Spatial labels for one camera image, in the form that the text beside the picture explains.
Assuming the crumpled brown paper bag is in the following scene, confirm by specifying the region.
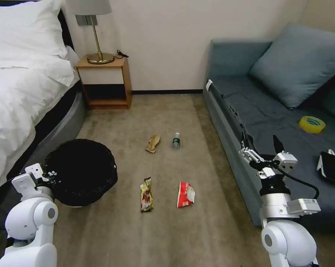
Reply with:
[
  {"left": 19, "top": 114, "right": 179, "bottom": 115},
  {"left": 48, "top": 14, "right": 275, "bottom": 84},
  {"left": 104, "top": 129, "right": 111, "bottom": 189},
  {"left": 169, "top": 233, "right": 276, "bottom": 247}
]
[{"left": 145, "top": 134, "right": 161, "bottom": 154}]

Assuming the blue-grey sofa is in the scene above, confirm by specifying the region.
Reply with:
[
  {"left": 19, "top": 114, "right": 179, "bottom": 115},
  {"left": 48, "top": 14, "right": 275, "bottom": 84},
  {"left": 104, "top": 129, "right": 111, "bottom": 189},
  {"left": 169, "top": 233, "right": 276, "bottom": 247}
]
[{"left": 203, "top": 22, "right": 335, "bottom": 232}]

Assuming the black headboard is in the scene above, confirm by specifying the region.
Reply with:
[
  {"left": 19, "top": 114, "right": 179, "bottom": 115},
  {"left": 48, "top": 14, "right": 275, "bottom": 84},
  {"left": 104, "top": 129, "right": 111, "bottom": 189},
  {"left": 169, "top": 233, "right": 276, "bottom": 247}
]
[{"left": 57, "top": 7, "right": 75, "bottom": 66}]

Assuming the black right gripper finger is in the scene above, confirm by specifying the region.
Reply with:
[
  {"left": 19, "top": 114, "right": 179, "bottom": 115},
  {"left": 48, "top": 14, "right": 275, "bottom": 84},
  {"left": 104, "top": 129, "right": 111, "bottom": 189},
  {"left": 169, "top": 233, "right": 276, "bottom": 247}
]
[
  {"left": 266, "top": 134, "right": 285, "bottom": 167},
  {"left": 239, "top": 130, "right": 267, "bottom": 168}
]

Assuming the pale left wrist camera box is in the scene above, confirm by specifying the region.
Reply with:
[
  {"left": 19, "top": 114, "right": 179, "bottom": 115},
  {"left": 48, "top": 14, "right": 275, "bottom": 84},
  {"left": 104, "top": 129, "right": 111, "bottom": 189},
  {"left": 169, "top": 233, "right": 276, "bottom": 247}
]
[{"left": 24, "top": 163, "right": 45, "bottom": 182}]

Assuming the brass table lamp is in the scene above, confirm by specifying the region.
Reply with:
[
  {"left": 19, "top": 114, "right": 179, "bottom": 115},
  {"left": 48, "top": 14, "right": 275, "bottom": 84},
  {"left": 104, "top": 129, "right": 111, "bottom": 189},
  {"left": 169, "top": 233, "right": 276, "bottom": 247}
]
[{"left": 68, "top": 0, "right": 115, "bottom": 65}]

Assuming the yellow tape roll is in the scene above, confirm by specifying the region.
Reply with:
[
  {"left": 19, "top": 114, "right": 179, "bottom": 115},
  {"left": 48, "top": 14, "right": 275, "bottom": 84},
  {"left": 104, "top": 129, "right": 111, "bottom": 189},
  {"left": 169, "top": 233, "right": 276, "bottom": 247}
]
[{"left": 299, "top": 115, "right": 327, "bottom": 134}]

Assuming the small clear plastic bottle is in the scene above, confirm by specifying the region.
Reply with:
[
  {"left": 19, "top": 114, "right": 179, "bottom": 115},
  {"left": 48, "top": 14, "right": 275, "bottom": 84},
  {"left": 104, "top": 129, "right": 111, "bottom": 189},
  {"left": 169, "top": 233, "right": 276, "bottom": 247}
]
[{"left": 171, "top": 132, "right": 182, "bottom": 150}]

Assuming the wooden nightstand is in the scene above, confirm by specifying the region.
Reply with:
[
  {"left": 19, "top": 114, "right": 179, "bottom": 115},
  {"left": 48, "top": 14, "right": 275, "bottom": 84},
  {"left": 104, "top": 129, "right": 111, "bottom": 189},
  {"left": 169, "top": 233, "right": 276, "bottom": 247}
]
[{"left": 75, "top": 54, "right": 133, "bottom": 111}]

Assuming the grey wall switch panel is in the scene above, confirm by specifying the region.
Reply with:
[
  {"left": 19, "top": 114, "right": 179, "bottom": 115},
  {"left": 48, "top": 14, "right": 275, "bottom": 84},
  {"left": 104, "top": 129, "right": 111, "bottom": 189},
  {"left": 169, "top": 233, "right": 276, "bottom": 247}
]
[{"left": 75, "top": 15, "right": 99, "bottom": 27}]

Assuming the grey bed base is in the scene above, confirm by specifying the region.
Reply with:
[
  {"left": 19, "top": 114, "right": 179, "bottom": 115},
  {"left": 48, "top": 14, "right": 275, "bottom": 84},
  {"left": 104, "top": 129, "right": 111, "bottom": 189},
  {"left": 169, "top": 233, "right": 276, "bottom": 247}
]
[{"left": 6, "top": 88, "right": 86, "bottom": 183}]

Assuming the white pillow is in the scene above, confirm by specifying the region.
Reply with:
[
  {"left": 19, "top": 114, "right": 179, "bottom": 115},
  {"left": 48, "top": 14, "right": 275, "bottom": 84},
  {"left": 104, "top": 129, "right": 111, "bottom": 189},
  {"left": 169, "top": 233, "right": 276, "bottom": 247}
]
[{"left": 0, "top": 0, "right": 70, "bottom": 69}]

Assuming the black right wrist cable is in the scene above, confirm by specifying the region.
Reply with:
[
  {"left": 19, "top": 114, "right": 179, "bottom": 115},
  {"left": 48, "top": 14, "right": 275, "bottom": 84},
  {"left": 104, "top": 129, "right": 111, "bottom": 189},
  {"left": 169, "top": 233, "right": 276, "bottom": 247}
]
[{"left": 278, "top": 167, "right": 320, "bottom": 200}]

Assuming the black and white pouch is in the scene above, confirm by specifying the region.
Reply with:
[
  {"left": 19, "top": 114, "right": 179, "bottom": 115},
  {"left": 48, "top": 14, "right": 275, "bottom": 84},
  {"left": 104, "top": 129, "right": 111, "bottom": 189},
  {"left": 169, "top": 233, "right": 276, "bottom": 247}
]
[{"left": 316, "top": 149, "right": 335, "bottom": 185}]

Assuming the white bed duvet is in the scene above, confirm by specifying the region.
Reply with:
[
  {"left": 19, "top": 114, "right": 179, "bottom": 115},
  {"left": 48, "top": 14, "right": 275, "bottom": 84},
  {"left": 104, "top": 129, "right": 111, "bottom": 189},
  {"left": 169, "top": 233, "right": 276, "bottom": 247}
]
[{"left": 0, "top": 42, "right": 81, "bottom": 194}]

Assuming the brown snack wrapper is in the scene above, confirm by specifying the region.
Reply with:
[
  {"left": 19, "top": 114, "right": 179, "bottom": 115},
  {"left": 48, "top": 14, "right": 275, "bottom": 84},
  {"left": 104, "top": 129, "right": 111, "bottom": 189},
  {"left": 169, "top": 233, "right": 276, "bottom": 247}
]
[{"left": 139, "top": 177, "right": 155, "bottom": 213}]

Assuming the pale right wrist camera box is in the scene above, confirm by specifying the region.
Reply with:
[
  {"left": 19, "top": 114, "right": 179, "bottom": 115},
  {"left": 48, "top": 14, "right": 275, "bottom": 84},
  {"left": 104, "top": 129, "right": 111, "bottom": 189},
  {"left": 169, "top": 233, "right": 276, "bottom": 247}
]
[{"left": 276, "top": 151, "right": 298, "bottom": 171}]

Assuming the red and white crumpled packet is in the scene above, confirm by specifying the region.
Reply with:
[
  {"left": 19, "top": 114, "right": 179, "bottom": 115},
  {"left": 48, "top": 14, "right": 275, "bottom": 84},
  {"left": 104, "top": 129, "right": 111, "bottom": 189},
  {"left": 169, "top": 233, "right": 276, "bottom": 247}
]
[{"left": 176, "top": 181, "right": 197, "bottom": 209}]

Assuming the black bag-lined trash bin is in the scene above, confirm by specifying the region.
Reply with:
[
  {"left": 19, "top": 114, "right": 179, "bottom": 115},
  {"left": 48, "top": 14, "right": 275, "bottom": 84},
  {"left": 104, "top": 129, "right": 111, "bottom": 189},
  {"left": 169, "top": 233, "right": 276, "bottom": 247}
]
[{"left": 44, "top": 139, "right": 119, "bottom": 208}]

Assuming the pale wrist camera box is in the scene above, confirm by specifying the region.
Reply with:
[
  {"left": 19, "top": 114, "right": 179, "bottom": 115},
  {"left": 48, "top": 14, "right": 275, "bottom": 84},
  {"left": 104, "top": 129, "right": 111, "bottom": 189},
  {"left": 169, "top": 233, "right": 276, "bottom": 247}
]
[
  {"left": 276, "top": 151, "right": 298, "bottom": 171},
  {"left": 24, "top": 163, "right": 45, "bottom": 182}
]

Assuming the large blue cushion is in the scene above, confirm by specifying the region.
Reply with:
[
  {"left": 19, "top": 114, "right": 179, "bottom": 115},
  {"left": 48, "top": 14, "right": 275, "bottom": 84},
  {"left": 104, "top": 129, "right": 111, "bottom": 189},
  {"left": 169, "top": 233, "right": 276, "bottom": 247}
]
[{"left": 249, "top": 22, "right": 335, "bottom": 111}]

